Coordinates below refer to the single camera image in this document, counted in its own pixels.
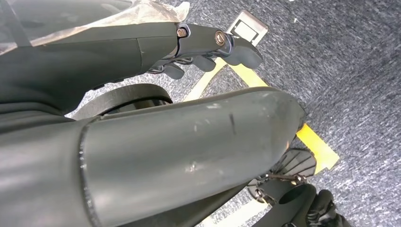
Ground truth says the metal floor socket plate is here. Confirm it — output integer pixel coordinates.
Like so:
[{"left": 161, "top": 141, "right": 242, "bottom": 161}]
[{"left": 226, "top": 10, "right": 269, "bottom": 47}]

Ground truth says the yellow floor tape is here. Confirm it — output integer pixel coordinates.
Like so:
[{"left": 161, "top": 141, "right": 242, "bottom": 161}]
[{"left": 183, "top": 58, "right": 340, "bottom": 227}]

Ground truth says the black round robot part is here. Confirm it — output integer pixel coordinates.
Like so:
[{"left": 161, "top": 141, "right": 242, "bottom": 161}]
[{"left": 71, "top": 83, "right": 174, "bottom": 121}]

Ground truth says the clear plastic hand wrap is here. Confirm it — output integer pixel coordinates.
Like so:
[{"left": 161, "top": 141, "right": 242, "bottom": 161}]
[{"left": 0, "top": 0, "right": 191, "bottom": 56}]

